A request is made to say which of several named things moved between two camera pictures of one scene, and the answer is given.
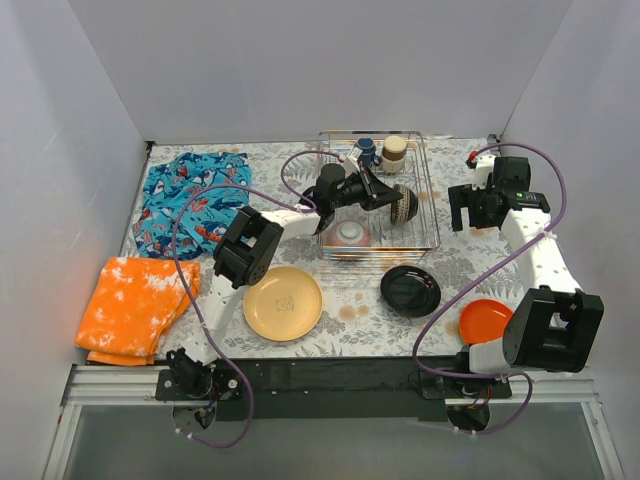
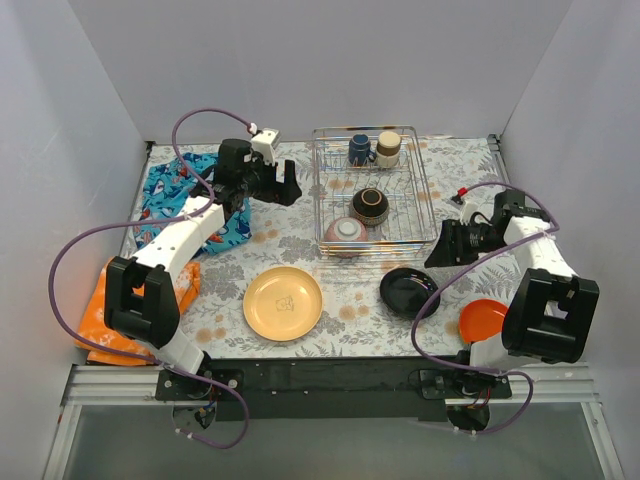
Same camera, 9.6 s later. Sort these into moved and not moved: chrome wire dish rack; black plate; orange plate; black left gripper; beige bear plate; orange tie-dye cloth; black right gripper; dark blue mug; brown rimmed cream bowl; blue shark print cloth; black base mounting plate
Moved: dark blue mug; brown rimmed cream bowl; black left gripper; black right gripper
Not moved: black plate; orange plate; blue shark print cloth; chrome wire dish rack; black base mounting plate; beige bear plate; orange tie-dye cloth
